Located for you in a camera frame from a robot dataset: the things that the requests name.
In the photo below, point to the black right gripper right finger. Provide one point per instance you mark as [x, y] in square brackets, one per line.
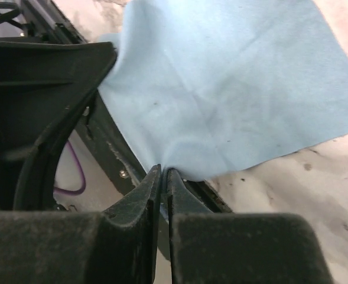
[208, 247]

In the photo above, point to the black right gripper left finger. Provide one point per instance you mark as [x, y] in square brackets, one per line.
[117, 245]

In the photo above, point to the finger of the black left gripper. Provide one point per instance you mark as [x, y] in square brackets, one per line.
[44, 90]

